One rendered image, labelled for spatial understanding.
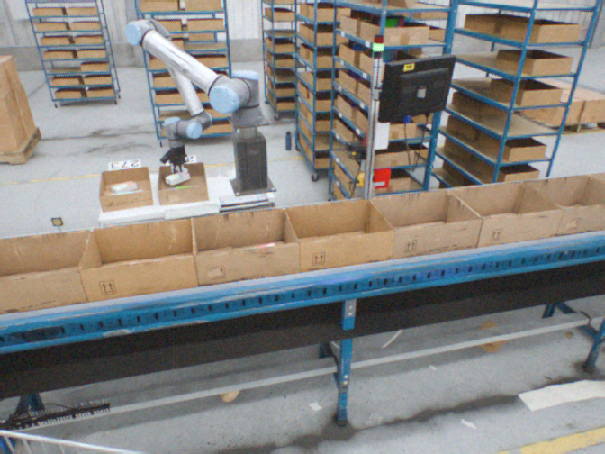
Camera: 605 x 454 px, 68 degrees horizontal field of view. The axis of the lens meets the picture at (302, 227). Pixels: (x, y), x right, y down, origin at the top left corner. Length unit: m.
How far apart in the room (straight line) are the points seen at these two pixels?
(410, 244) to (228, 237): 0.78
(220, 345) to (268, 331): 0.21
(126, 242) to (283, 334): 0.75
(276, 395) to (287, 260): 0.99
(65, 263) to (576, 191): 2.44
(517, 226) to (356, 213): 0.69
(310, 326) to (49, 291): 1.01
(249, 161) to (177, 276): 1.19
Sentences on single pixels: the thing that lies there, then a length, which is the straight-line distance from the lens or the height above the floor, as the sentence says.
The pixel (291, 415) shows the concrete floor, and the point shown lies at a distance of 2.45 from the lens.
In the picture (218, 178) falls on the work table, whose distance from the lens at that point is 3.03.
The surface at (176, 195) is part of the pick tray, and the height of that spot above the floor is 0.81.
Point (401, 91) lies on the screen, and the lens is 2.42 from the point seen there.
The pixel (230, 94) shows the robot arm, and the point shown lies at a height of 1.39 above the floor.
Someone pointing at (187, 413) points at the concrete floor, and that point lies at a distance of 2.53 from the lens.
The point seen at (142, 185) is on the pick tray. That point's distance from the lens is 3.04.
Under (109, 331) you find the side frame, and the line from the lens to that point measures 1.80.
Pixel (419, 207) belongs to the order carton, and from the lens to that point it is 2.19.
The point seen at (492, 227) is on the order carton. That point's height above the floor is 1.00.
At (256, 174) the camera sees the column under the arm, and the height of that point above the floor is 0.86.
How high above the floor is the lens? 1.95
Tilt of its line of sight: 30 degrees down
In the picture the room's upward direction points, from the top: straight up
